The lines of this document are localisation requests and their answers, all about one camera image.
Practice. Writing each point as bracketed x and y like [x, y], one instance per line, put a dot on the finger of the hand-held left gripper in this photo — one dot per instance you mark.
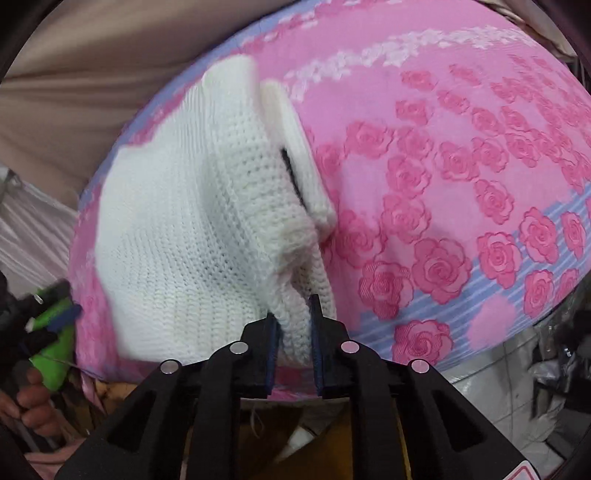
[46, 295]
[62, 319]

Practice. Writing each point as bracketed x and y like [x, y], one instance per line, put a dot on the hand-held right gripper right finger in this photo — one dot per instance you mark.
[316, 344]

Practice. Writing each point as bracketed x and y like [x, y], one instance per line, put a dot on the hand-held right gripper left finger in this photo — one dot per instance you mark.
[274, 344]

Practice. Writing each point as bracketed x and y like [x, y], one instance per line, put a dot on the white red black knit sweater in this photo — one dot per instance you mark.
[184, 230]

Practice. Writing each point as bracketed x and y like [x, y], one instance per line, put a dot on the person's left hand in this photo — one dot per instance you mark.
[37, 392]

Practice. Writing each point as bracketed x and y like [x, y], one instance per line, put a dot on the green pillow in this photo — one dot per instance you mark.
[57, 364]

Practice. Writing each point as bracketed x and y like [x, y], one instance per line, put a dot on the white satin curtain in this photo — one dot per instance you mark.
[32, 240]

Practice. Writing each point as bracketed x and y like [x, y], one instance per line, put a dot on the pink cloth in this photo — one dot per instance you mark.
[55, 461]

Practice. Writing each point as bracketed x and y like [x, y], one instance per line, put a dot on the pink floral bedsheet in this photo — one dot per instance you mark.
[415, 138]

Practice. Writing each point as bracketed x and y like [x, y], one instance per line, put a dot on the beige draped cloth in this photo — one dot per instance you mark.
[115, 60]

